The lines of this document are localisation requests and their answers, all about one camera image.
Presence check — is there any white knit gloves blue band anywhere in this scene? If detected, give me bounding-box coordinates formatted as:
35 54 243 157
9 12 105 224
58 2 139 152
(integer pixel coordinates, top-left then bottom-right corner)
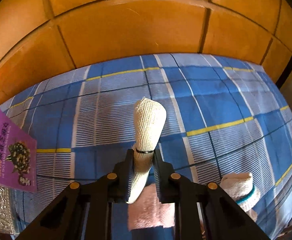
220 172 260 222

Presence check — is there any pink towel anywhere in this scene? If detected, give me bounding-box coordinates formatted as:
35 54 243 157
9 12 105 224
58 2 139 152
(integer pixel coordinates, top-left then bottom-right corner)
127 184 175 231

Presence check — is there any cream mesh cloth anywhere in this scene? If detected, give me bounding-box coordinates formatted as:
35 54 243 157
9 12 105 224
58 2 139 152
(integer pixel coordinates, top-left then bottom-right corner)
127 98 167 204

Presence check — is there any purple snack carton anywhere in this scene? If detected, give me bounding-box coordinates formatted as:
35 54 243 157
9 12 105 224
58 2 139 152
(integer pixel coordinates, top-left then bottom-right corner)
0 110 37 193

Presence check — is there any blue plaid tablecloth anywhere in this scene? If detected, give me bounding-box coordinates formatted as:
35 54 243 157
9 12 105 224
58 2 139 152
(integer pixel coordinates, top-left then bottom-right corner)
0 53 292 239

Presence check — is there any orange wooden wardrobe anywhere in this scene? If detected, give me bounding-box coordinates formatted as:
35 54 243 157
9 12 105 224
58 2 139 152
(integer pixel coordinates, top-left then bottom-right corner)
0 0 292 104

